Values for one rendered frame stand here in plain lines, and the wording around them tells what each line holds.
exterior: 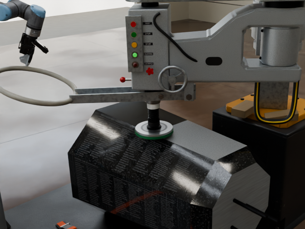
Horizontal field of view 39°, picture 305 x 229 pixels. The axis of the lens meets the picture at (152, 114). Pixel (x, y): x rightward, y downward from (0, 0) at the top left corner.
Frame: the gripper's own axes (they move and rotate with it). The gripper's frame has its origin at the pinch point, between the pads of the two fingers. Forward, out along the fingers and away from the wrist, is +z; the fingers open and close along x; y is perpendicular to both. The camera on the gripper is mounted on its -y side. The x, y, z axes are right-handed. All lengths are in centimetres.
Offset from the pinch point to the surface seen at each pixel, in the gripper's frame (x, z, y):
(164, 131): 68, -5, -65
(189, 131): 66, -6, -83
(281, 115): 65, -26, -145
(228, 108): 32, -10, -132
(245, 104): 42, -20, -134
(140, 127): 57, 0, -56
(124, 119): 32, 10, -59
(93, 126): 19, 26, -46
